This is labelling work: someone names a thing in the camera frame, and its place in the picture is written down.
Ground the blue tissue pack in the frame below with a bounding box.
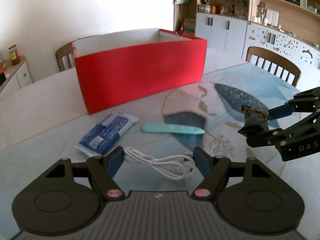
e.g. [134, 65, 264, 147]
[74, 112, 139, 157]

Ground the white side cabinet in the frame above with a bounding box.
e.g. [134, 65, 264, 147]
[0, 56, 33, 99]

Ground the white usb cable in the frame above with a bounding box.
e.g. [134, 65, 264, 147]
[123, 146, 196, 181]

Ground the white wall cabinet unit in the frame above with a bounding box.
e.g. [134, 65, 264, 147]
[174, 0, 319, 72]

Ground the mint green flat case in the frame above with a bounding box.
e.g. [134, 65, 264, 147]
[141, 122, 205, 135]

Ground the brown wooden chair far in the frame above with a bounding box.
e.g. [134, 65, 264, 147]
[55, 42, 75, 72]

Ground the red cardboard box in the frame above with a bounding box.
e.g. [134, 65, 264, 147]
[71, 29, 207, 114]

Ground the red lid sauce jar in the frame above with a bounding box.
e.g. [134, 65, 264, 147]
[9, 44, 20, 66]

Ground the dark brown small figurine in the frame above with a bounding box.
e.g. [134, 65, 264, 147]
[240, 105, 270, 133]

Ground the brown wooden chair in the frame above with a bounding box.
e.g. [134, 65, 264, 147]
[246, 46, 301, 87]
[55, 42, 75, 72]

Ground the round glass table mat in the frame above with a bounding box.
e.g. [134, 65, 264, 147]
[162, 82, 277, 163]

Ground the brown wooden chair right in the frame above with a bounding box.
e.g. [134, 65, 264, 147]
[246, 46, 301, 87]

